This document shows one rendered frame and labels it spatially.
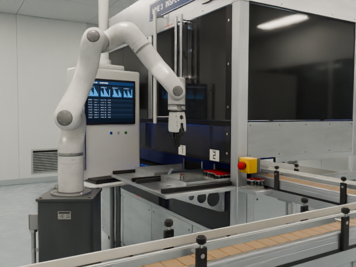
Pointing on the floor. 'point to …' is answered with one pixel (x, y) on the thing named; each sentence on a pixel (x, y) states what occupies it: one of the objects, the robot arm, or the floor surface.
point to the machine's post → (239, 108)
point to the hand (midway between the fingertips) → (176, 142)
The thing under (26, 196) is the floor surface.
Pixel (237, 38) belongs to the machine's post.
